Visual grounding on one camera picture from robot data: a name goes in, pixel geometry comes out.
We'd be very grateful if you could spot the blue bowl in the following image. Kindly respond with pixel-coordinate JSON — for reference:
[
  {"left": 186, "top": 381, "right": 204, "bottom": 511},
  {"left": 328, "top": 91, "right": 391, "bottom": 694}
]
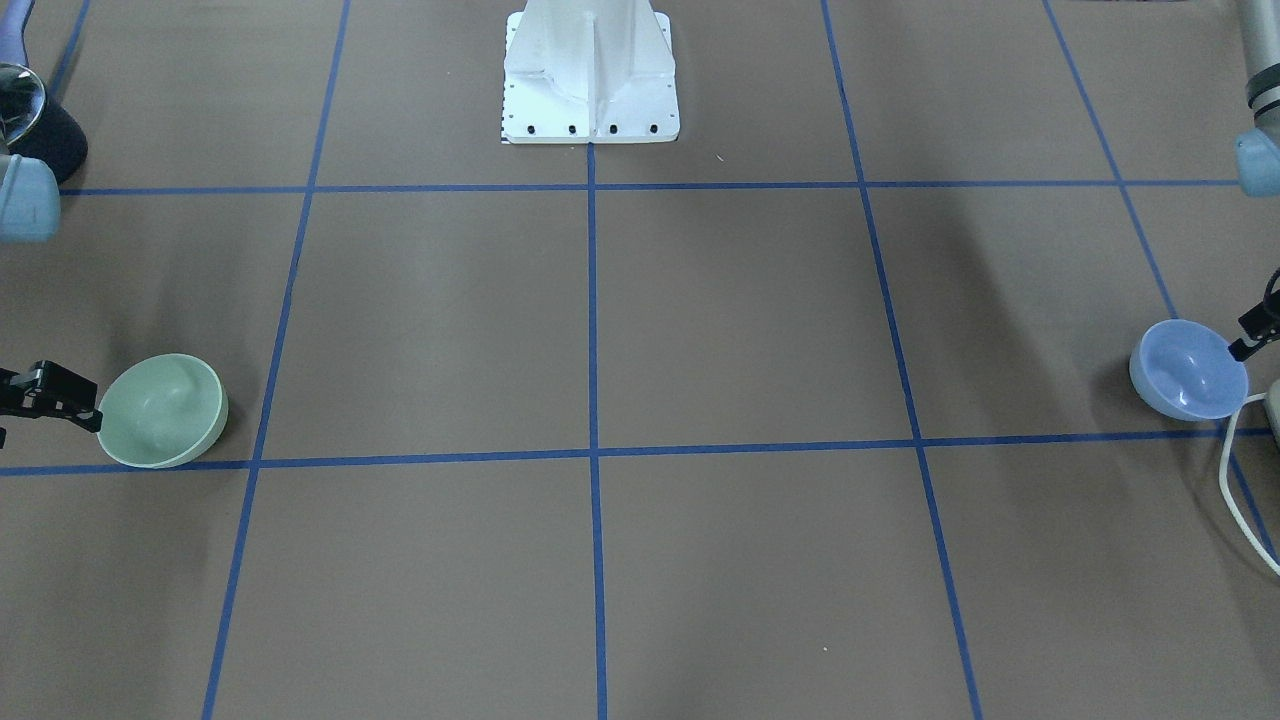
[{"left": 1128, "top": 319, "right": 1249, "bottom": 421}]

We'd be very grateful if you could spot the green bowl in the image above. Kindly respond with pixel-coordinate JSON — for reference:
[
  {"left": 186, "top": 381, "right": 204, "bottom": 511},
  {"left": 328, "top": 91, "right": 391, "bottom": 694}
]
[{"left": 97, "top": 354, "right": 230, "bottom": 469}]

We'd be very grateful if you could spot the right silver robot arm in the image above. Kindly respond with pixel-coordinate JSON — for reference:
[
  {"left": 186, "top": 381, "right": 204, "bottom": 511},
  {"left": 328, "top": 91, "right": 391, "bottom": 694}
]
[{"left": 1, "top": 155, "right": 102, "bottom": 434}]

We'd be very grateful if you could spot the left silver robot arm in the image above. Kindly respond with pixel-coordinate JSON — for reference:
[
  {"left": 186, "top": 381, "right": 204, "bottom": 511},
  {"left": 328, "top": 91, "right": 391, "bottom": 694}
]
[{"left": 1229, "top": 1, "right": 1279, "bottom": 363}]

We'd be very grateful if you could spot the white toaster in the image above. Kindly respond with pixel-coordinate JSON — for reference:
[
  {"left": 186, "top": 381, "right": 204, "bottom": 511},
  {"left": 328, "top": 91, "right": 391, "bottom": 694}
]
[{"left": 1262, "top": 379, "right": 1280, "bottom": 443}]

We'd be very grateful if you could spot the dark blue saucepan with lid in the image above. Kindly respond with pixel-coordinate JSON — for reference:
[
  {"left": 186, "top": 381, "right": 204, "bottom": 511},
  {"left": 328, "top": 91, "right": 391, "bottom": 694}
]
[{"left": 1, "top": 1, "right": 90, "bottom": 184}]

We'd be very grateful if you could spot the white toaster power cable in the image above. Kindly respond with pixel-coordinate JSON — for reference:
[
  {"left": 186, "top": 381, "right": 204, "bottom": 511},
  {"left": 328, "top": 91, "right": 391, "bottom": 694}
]
[{"left": 1219, "top": 395, "right": 1280, "bottom": 577}]

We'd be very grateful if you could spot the white camera mast pedestal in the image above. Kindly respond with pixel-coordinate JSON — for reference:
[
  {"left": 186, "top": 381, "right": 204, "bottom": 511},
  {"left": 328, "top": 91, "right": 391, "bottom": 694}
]
[{"left": 500, "top": 1, "right": 681, "bottom": 145}]

